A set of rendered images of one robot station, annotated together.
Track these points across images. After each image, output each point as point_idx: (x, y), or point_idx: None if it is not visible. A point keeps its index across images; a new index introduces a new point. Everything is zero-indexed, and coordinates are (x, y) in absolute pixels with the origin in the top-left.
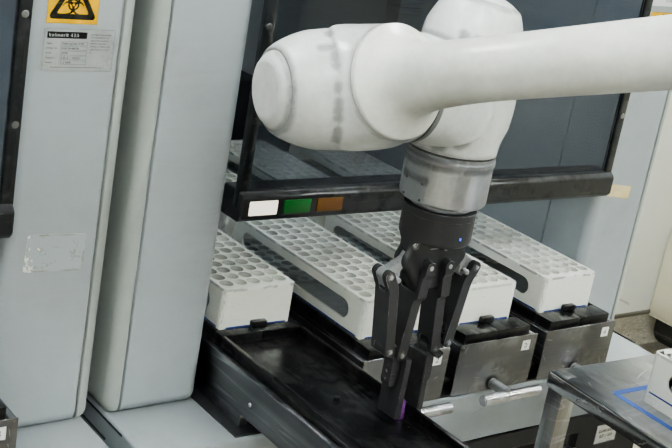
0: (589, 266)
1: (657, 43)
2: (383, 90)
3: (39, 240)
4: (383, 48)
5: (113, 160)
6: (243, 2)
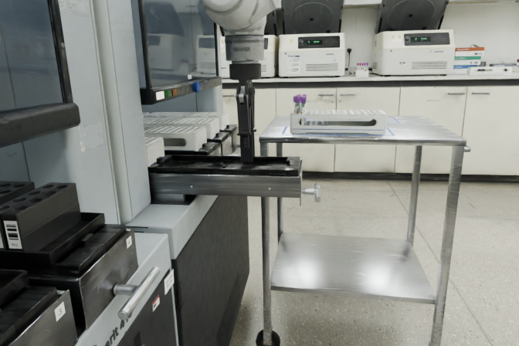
0: None
1: None
2: None
3: (83, 129)
4: None
5: (101, 75)
6: None
